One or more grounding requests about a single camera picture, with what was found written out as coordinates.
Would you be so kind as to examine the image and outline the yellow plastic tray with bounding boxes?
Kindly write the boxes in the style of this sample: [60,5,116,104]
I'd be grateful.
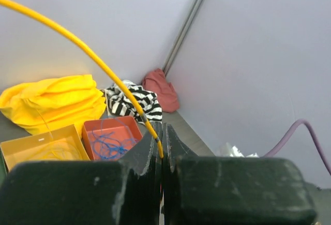
[1,125,89,171]

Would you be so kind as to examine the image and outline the yellow wire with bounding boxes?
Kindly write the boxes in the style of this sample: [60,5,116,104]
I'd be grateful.
[31,108,81,161]
[0,0,165,159]

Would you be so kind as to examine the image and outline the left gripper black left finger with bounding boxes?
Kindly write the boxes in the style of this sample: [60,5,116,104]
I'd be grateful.
[1,133,161,224]

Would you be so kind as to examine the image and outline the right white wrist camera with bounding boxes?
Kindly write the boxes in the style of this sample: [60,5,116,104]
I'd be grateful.
[215,142,258,157]

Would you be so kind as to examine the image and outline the pink red cloth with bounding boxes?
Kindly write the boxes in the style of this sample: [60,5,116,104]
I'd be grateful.
[142,68,179,113]

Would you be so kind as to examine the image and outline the blue wires in red tray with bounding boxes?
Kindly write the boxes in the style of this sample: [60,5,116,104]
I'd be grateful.
[90,117,139,161]

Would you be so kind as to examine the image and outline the green plastic tray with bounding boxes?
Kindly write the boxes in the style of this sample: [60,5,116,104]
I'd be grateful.
[0,151,7,185]

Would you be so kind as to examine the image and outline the yellow cloth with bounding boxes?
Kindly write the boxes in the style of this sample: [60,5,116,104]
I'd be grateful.
[1,74,106,135]

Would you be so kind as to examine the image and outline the yellow wire in yellow tray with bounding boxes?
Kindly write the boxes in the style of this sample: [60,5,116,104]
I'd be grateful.
[31,108,81,161]

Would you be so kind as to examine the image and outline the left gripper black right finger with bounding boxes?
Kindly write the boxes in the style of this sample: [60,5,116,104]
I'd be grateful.
[162,124,317,224]

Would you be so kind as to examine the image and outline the red orange plastic tray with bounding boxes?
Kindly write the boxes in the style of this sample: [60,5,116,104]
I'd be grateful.
[82,116,143,161]

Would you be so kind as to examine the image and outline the right aluminium corner rail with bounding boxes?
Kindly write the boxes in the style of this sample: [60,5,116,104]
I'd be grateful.
[162,0,204,76]

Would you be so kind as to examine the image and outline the black white striped cloth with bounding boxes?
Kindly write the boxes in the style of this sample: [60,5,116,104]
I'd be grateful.
[99,79,163,126]

